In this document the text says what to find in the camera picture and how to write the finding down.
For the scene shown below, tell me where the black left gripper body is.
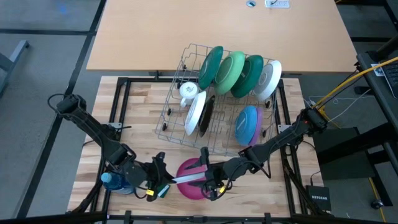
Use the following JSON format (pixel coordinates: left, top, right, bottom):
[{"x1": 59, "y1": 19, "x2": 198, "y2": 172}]
[{"x1": 141, "y1": 151, "x2": 167, "y2": 202}]

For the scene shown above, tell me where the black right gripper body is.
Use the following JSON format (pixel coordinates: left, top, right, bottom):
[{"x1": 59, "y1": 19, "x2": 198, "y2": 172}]
[{"x1": 200, "y1": 146, "x2": 233, "y2": 200}]

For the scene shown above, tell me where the white round plate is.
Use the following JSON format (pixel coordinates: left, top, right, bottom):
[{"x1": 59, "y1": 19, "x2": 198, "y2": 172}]
[
  {"x1": 253, "y1": 59, "x2": 283, "y2": 102},
  {"x1": 183, "y1": 90, "x2": 208, "y2": 136}
]

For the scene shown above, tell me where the slate blue plate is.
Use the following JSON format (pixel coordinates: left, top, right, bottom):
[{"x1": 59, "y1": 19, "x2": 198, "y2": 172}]
[{"x1": 234, "y1": 105, "x2": 259, "y2": 147}]

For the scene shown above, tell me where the white printed mug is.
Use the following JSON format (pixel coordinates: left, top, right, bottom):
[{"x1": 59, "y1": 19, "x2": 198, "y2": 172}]
[{"x1": 178, "y1": 81, "x2": 200, "y2": 109}]

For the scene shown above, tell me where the light green bowl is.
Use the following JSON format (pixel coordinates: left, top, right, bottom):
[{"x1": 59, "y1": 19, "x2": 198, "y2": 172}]
[{"x1": 213, "y1": 50, "x2": 246, "y2": 96}]

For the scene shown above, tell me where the dark green plate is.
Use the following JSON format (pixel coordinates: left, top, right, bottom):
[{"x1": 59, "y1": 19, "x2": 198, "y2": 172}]
[{"x1": 198, "y1": 45, "x2": 224, "y2": 91}]

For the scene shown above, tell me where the dark green bowl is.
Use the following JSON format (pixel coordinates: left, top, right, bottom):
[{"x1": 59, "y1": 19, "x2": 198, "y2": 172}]
[{"x1": 230, "y1": 54, "x2": 265, "y2": 100}]

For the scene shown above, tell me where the green sponge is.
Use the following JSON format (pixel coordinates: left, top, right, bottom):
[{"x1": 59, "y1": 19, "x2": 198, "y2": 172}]
[{"x1": 157, "y1": 184, "x2": 171, "y2": 199}]

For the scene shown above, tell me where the pink bowl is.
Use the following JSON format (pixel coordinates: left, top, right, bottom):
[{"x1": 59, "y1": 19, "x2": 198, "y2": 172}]
[{"x1": 175, "y1": 157, "x2": 215, "y2": 201}]

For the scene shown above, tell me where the blue plastic bottle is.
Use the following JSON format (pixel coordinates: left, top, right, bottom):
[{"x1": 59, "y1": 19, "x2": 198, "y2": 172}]
[{"x1": 99, "y1": 171, "x2": 135, "y2": 196}]

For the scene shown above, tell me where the light wooden desk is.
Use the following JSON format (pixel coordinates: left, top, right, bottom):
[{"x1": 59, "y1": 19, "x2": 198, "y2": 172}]
[{"x1": 86, "y1": 0, "x2": 358, "y2": 74}]

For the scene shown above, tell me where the black side desk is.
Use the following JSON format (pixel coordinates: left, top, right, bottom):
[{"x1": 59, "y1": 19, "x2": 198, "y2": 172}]
[{"x1": 356, "y1": 51, "x2": 398, "y2": 175}]

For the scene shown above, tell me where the white desk power strip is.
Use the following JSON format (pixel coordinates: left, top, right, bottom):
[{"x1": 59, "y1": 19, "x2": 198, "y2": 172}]
[{"x1": 264, "y1": 0, "x2": 290, "y2": 9}]

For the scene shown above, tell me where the grey metal furniture leg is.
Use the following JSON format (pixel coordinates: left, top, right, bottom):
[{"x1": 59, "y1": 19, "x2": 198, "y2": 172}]
[{"x1": 0, "y1": 39, "x2": 31, "y2": 96}]

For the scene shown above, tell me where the black keyboard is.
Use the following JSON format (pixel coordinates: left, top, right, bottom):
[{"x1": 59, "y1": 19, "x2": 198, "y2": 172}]
[{"x1": 381, "y1": 60, "x2": 398, "y2": 100}]

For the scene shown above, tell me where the grey wire dish rack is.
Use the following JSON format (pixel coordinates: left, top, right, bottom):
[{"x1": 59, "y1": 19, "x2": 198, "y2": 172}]
[{"x1": 154, "y1": 42, "x2": 280, "y2": 157}]

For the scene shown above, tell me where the black metal table frame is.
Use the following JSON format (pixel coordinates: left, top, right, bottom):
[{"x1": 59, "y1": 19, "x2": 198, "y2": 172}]
[{"x1": 67, "y1": 76, "x2": 335, "y2": 224}]

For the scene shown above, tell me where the black Netgear network switch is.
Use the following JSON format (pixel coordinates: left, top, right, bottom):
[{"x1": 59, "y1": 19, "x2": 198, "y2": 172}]
[{"x1": 305, "y1": 185, "x2": 332, "y2": 212}]

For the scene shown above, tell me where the thick yellow cable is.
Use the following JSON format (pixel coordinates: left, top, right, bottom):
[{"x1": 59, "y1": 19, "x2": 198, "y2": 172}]
[{"x1": 310, "y1": 55, "x2": 398, "y2": 121}]

